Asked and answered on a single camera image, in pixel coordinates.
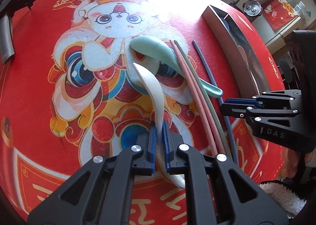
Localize electric rice cooker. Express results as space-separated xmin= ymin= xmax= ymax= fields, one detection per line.
xmin=243 ymin=0 xmax=262 ymax=17

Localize white spoon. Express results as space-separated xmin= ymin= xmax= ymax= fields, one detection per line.
xmin=133 ymin=62 xmax=185 ymax=189

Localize red printed table mat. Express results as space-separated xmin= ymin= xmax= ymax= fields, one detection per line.
xmin=1 ymin=0 xmax=284 ymax=221

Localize green spoon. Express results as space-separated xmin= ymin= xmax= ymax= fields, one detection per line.
xmin=130 ymin=35 xmax=223 ymax=99

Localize pink chopstick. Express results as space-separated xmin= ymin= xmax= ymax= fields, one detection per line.
xmin=170 ymin=40 xmax=218 ymax=156
xmin=170 ymin=40 xmax=227 ymax=155

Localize green chopstick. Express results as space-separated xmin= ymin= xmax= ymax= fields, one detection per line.
xmin=176 ymin=41 xmax=231 ymax=157

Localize stainless steel utensil tray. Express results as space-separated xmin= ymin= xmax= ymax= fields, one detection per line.
xmin=202 ymin=6 xmax=271 ymax=98

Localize red fridge cover cloth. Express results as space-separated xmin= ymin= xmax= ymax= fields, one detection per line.
xmin=262 ymin=0 xmax=298 ymax=31

